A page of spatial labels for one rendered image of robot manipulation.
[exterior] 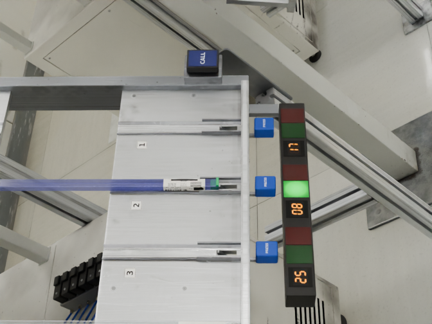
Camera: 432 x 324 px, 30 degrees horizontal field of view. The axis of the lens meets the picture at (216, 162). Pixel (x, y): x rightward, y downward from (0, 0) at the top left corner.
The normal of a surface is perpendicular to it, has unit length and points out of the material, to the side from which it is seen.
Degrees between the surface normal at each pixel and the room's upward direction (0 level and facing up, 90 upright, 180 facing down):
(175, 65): 90
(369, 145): 90
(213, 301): 42
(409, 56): 0
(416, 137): 0
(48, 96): 90
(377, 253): 0
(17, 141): 90
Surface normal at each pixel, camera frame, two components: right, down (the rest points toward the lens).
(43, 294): -0.69, -0.44
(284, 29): -0.02, 0.80
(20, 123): 0.72, -0.41
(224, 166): -0.03, -0.60
